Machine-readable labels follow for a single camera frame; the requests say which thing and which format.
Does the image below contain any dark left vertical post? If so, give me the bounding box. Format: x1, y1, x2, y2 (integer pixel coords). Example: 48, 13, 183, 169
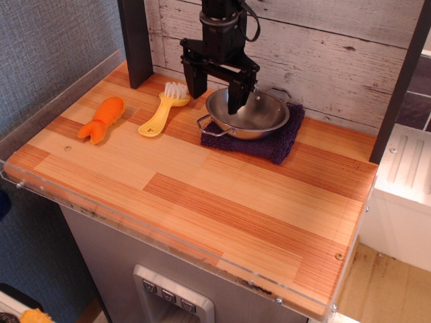
117, 0, 154, 89

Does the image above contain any orange plush fish toy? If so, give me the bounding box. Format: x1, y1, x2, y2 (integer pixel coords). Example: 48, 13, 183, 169
77, 97, 125, 144

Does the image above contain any purple folded cloth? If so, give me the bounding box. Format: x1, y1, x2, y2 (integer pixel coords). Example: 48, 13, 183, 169
200, 104, 305, 165

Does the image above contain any silver dispenser button panel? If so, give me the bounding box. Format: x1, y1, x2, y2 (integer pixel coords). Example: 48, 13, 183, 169
133, 264, 216, 322

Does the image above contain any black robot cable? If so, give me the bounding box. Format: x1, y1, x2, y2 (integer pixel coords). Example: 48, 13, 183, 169
240, 0, 262, 43

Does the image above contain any stainless steel two-handled pot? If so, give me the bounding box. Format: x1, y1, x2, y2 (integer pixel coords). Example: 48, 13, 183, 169
197, 89, 293, 141

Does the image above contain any yellow dish brush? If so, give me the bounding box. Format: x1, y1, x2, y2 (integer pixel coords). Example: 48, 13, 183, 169
137, 82, 190, 137

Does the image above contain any yellow object bottom left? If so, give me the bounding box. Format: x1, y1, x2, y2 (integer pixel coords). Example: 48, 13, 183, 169
20, 308, 53, 323

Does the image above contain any dark vertical post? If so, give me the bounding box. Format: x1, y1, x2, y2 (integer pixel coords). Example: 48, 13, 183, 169
117, 0, 154, 89
369, 0, 430, 164

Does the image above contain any clear acrylic edge guard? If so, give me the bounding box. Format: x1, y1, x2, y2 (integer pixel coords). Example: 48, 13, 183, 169
5, 153, 376, 320

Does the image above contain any dark right vertical post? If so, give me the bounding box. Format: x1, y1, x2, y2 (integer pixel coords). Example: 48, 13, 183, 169
369, 0, 430, 164

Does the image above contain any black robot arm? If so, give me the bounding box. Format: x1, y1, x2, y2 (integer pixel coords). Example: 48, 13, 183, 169
180, 1, 261, 115

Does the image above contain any white ribbed sink unit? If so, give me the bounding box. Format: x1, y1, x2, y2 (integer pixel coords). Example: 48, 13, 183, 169
359, 124, 430, 271

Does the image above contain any grey toy fridge cabinet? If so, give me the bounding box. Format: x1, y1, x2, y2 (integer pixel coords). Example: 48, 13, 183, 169
61, 207, 308, 322

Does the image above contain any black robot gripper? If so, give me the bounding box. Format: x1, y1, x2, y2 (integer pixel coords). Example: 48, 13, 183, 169
180, 13, 260, 115

